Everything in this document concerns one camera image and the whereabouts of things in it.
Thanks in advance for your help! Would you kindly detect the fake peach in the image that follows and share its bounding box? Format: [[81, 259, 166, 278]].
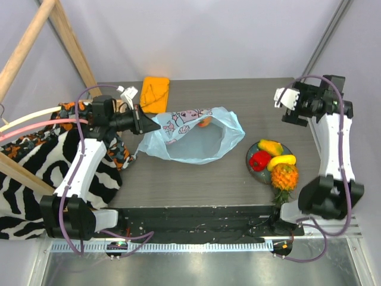
[[198, 117, 212, 128]]

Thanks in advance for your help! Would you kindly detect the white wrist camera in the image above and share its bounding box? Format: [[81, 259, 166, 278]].
[[273, 88, 300, 111], [117, 86, 138, 110]]

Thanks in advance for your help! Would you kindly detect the fake pineapple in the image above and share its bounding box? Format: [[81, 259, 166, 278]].
[[271, 163, 299, 206]]

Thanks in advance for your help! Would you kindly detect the orange patterned cloth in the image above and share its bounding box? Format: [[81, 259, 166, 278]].
[[1, 102, 136, 171]]

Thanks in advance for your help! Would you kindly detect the white slotted cable rail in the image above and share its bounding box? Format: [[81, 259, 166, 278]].
[[50, 241, 274, 254]]

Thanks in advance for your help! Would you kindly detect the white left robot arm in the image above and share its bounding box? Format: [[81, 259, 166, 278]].
[[40, 91, 160, 241]]

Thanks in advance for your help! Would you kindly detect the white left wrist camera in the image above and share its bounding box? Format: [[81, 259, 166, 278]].
[[117, 86, 138, 110]]

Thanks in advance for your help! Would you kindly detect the fake yellow banana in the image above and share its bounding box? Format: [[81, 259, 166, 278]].
[[267, 154, 296, 172]]

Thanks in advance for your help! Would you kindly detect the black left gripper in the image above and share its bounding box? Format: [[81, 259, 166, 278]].
[[108, 104, 160, 135]]

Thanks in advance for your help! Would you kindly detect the metal wire hanger hook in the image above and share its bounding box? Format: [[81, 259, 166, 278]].
[[0, 103, 10, 125]]

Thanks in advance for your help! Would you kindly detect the wooden rack frame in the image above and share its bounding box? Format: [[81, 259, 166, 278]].
[[0, 0, 104, 197]]

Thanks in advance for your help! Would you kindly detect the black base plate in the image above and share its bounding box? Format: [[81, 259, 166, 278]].
[[109, 206, 305, 244]]

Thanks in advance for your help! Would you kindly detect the cream plastic hanger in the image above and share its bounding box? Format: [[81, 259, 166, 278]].
[[0, 106, 61, 132]]

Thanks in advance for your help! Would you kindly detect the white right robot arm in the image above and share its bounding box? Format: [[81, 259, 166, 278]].
[[268, 75, 364, 235]]

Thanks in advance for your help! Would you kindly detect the pink plastic hanger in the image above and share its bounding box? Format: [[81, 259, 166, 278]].
[[1, 119, 77, 141]]

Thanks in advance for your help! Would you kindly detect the light blue plastic bag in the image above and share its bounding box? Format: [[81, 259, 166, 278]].
[[136, 107, 245, 164]]

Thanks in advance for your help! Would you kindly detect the orange folded cloth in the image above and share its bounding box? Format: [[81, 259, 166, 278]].
[[139, 76, 170, 114]]

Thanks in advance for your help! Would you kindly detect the black white zebra blanket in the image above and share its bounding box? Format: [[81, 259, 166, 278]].
[[1, 129, 130, 240]]

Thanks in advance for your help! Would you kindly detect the fake green yellow mango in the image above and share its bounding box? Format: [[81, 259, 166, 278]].
[[257, 139, 283, 157]]

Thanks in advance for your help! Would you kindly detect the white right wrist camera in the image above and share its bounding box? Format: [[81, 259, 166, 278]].
[[273, 88, 300, 111]]

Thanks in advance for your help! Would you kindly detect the fake red bell pepper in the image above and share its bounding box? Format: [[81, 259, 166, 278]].
[[249, 150, 271, 172]]

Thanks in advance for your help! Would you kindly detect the blue ceramic plate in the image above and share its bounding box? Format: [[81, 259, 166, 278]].
[[246, 139, 299, 190]]

